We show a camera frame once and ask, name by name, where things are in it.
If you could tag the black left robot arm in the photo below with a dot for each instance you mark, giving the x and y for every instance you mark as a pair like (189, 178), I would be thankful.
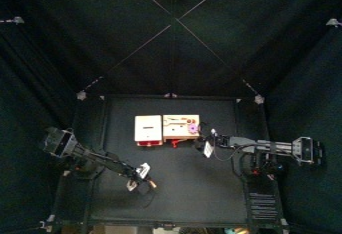
(91, 156)

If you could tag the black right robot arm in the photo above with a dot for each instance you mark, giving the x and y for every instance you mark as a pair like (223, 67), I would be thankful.
(271, 147)

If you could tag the red toy hammer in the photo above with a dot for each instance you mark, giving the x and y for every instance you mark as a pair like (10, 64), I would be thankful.
(177, 142)

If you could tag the purple toy gear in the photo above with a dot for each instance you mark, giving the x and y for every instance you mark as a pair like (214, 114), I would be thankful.
(193, 128)

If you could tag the wooden toy workbench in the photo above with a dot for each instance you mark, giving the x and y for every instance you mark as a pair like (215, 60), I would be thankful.
(179, 128)

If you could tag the wooden toy wrench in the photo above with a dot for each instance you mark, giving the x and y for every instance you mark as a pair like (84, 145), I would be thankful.
(175, 121)

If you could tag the wooden toy box red base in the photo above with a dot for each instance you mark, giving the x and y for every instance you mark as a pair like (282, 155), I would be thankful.
(149, 129)

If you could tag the white text label sticker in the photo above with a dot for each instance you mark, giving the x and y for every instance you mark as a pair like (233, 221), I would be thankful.
(262, 206)

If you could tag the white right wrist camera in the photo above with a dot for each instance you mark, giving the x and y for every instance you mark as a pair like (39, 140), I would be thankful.
(207, 149)

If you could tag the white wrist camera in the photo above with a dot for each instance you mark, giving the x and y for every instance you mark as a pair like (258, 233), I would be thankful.
(207, 149)
(143, 170)

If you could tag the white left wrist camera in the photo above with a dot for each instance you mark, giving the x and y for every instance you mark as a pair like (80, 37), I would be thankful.
(143, 170)

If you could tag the grey frame middle clamp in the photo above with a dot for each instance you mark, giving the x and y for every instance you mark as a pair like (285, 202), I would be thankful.
(170, 95)

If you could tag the grey frame corner clamp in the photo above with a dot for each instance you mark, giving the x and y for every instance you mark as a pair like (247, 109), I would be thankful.
(80, 95)
(16, 20)
(333, 22)
(258, 99)

